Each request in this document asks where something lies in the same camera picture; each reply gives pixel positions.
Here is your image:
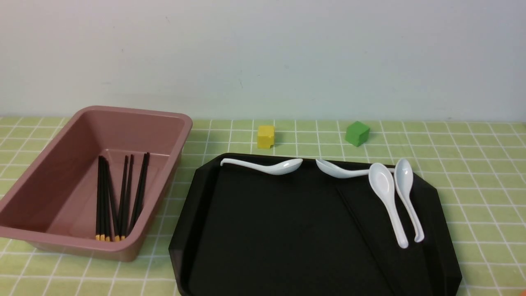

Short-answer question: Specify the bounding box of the green foam cube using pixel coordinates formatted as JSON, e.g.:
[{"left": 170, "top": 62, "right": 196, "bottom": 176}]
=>
[{"left": 344, "top": 120, "right": 370, "bottom": 147}]

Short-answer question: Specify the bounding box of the pink plastic bin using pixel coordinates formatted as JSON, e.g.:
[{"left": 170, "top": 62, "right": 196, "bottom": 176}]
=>
[{"left": 0, "top": 106, "right": 192, "bottom": 262}]

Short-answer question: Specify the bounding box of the white spoon far left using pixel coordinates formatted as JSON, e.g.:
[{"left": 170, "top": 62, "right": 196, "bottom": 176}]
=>
[{"left": 220, "top": 159, "right": 304, "bottom": 176}]

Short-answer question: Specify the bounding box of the yellow foam cube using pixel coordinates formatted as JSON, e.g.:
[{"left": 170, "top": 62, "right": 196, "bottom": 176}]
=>
[{"left": 257, "top": 125, "right": 275, "bottom": 149}]

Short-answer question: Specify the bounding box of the green checked tablecloth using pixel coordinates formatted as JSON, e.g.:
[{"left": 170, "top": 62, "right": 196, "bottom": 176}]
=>
[{"left": 0, "top": 119, "right": 526, "bottom": 296}]

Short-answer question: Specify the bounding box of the white spoon middle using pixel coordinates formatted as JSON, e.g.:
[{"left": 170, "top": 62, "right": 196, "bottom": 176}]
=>
[{"left": 315, "top": 159, "right": 370, "bottom": 179}]

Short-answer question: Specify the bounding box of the black plastic tray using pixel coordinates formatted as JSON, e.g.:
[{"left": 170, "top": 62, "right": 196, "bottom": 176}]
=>
[{"left": 169, "top": 153, "right": 463, "bottom": 296}]

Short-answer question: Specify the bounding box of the black chopstick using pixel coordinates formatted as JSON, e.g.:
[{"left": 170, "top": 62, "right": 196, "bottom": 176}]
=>
[
  {"left": 102, "top": 157, "right": 112, "bottom": 242},
  {"left": 100, "top": 156, "right": 105, "bottom": 241},
  {"left": 131, "top": 153, "right": 150, "bottom": 235},
  {"left": 95, "top": 156, "right": 103, "bottom": 241},
  {"left": 127, "top": 153, "right": 148, "bottom": 237},
  {"left": 336, "top": 187, "right": 404, "bottom": 296},
  {"left": 122, "top": 154, "right": 134, "bottom": 240},
  {"left": 115, "top": 155, "right": 129, "bottom": 241}
]

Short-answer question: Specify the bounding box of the white spoon far right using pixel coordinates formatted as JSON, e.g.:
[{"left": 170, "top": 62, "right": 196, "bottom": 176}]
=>
[{"left": 393, "top": 159, "right": 425, "bottom": 243}]

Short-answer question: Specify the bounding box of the white spoon large bowl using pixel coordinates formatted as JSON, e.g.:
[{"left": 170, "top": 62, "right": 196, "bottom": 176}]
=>
[{"left": 368, "top": 163, "right": 409, "bottom": 249}]

